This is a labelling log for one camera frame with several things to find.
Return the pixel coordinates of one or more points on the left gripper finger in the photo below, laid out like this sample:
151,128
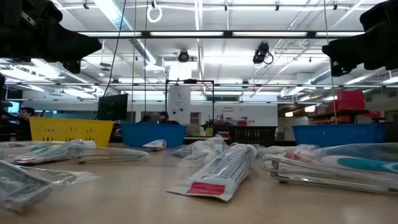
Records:
71,67
81,46

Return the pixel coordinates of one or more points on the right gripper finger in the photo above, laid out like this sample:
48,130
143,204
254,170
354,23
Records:
357,46
338,70

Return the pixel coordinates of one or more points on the red white toothbrush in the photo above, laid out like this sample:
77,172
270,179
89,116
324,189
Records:
295,156

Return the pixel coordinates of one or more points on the small white toothpaste tube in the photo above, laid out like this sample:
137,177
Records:
155,144

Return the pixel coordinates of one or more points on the white toothpaste tube red crimp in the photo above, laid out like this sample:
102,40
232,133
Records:
224,171

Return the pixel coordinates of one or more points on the red storage bin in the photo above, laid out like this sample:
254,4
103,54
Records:
350,95
348,105

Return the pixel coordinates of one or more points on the storage shelf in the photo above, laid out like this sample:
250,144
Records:
339,116

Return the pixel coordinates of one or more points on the black monitor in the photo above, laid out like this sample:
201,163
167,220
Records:
112,107

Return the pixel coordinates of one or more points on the yellow perforated plastic basket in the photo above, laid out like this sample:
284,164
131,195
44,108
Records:
71,130

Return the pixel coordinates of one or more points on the blue perforated plastic basket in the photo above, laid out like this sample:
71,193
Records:
339,135
146,133

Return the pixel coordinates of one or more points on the glowing computer screen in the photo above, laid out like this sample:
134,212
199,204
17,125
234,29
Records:
12,108

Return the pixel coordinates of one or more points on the person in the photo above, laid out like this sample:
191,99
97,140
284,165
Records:
145,119
26,124
164,118

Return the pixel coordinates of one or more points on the blue toothbrush in wrapper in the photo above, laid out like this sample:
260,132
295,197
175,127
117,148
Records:
357,151
205,151

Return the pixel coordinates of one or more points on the teal toothbrush in wrapper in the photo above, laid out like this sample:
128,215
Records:
357,164
56,153

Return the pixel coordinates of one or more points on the green toothbrush in wrapper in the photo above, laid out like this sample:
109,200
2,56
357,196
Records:
18,147

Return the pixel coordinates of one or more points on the clear wrapped comb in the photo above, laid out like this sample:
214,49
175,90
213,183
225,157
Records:
112,155

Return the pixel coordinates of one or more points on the black perforated plastic basket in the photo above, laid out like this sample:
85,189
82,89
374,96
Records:
252,135

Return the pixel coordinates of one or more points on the clear plastic wrapper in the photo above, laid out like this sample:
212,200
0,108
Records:
68,176

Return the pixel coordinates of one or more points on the white wrapped toiletry stick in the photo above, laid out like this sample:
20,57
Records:
326,180

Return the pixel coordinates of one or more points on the black overhead light bar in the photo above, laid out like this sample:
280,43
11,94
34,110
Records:
227,34

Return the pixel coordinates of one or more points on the clear wrapped toiletry pack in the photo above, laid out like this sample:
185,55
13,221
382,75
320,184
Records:
21,186

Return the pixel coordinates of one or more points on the black overhead camera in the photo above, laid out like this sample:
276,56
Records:
183,56

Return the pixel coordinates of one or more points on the black metal frame stand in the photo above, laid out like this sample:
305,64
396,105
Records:
189,81

